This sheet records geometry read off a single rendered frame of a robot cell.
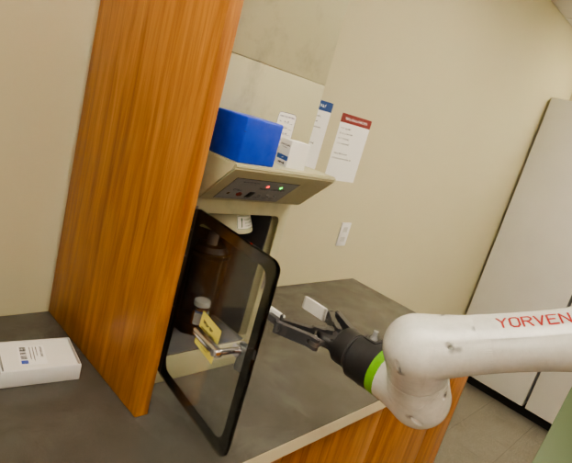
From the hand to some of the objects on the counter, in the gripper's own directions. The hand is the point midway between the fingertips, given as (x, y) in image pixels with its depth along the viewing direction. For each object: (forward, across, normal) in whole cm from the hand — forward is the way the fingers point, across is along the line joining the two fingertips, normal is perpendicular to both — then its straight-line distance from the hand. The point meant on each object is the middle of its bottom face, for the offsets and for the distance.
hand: (286, 306), depth 108 cm
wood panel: (+34, +25, +28) cm, 51 cm away
